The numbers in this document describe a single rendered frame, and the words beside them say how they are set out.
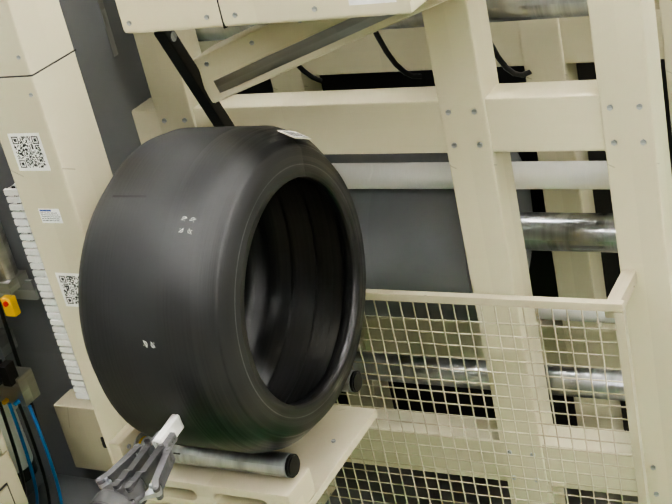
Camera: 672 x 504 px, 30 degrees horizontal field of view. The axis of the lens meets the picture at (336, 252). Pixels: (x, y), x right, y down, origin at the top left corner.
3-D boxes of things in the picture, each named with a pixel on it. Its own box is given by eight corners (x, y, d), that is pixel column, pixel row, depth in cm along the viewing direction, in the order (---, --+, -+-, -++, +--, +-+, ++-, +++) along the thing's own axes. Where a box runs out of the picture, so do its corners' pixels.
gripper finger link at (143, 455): (126, 504, 204) (118, 503, 205) (158, 455, 212) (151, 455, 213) (117, 486, 202) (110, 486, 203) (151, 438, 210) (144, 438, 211)
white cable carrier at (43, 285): (76, 398, 258) (2, 189, 238) (90, 385, 262) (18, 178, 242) (93, 400, 256) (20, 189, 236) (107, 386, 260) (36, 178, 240)
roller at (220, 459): (133, 459, 244) (134, 436, 244) (147, 457, 248) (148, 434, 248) (288, 479, 228) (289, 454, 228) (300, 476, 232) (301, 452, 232)
